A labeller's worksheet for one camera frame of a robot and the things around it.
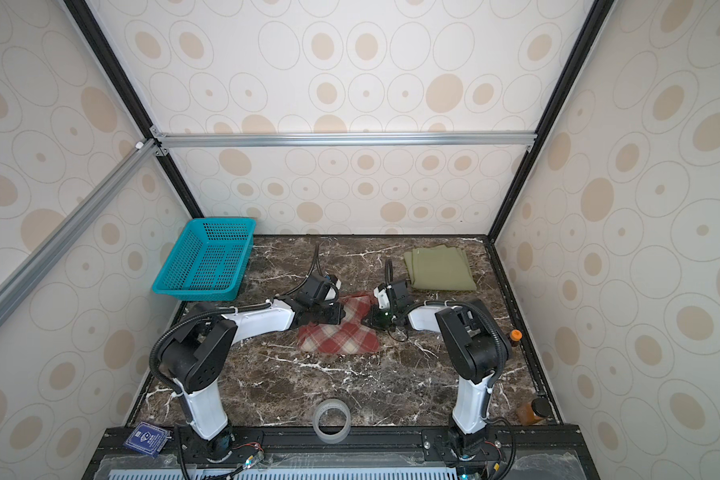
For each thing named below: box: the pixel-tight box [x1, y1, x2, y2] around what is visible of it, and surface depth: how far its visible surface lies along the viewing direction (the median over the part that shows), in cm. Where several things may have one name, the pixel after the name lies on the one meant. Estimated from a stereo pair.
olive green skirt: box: [404, 245, 477, 291], surface depth 111 cm
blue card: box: [123, 421, 169, 458], surface depth 74 cm
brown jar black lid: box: [516, 398, 551, 426], surface depth 74 cm
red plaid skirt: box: [297, 292, 380, 354], surface depth 91 cm
